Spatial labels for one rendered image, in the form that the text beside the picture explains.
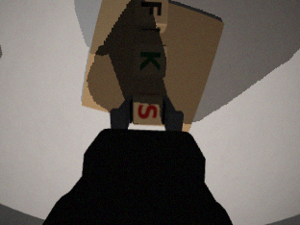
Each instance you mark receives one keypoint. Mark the tan flat mat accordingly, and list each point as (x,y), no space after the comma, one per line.
(191,37)

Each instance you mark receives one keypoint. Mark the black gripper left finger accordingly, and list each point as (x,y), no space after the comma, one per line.
(123,116)

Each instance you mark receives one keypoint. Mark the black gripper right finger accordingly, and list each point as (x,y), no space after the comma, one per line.
(174,119)

